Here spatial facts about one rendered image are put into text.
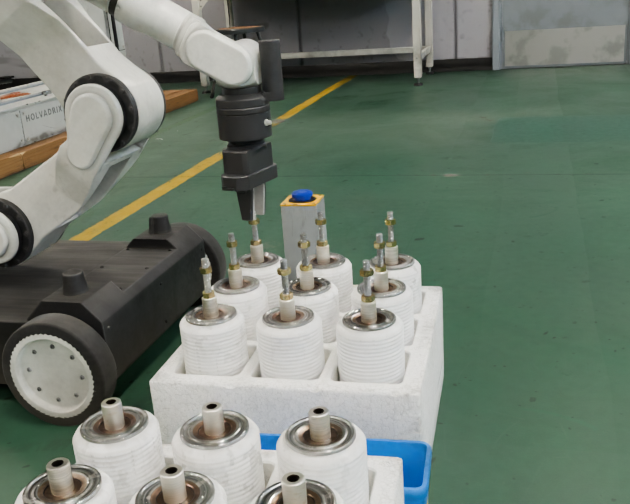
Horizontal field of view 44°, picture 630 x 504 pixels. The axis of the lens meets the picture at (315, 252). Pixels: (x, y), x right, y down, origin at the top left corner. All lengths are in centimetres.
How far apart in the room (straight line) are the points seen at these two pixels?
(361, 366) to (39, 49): 83
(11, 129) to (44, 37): 234
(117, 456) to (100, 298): 60
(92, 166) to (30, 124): 250
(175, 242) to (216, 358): 60
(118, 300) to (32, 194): 29
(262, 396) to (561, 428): 51
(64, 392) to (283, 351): 49
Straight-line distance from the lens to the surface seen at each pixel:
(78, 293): 146
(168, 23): 130
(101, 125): 145
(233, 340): 115
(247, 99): 128
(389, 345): 109
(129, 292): 151
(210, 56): 126
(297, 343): 111
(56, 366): 144
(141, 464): 91
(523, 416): 138
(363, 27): 624
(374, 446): 109
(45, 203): 161
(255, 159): 131
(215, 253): 181
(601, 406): 143
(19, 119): 391
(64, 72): 152
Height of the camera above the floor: 71
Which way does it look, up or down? 19 degrees down
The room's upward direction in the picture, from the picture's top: 4 degrees counter-clockwise
